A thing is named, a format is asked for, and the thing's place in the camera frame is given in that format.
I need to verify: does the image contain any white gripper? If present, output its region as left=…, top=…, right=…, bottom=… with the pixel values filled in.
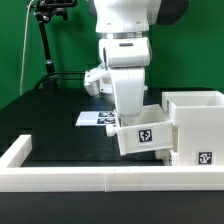
left=109, top=67, right=145, bottom=116

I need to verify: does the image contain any white drawer box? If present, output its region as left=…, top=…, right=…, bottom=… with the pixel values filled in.
left=106, top=104, right=173, bottom=155

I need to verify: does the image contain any white drawer cabinet frame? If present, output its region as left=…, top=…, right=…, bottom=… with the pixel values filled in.
left=155, top=91, right=224, bottom=166

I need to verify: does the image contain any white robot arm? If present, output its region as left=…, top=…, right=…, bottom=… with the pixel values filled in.
left=87, top=0, right=190, bottom=116

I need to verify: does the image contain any white marker tag sheet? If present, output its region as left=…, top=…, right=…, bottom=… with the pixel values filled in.
left=76, top=111, right=115, bottom=126

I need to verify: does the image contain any white U-shaped boundary fence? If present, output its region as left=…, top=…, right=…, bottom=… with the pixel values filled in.
left=0, top=135, right=224, bottom=192

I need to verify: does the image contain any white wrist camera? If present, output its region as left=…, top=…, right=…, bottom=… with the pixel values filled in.
left=84, top=63, right=112, bottom=96

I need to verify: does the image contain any black cable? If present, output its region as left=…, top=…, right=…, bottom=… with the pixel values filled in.
left=33, top=69, right=88, bottom=90

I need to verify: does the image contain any black camera stand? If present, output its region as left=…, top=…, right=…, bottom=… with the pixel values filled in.
left=29, top=0, right=78, bottom=90

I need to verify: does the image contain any white cable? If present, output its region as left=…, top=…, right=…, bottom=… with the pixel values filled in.
left=19, top=0, right=36, bottom=96

